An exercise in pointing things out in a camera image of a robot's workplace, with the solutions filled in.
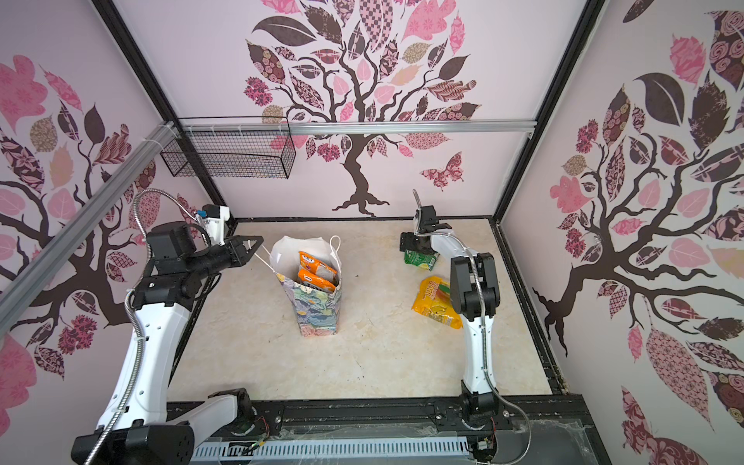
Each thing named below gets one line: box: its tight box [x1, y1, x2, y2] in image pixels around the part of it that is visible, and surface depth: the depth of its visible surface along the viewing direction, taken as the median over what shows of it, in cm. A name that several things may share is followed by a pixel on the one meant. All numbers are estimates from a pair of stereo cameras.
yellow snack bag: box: [411, 276, 464, 331], surface depth 92 cm
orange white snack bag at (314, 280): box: [297, 268, 337, 293], surface depth 79 cm
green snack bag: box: [403, 248, 441, 272], surface depth 106 cm
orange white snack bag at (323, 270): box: [298, 250, 339, 282], surface depth 87 cm
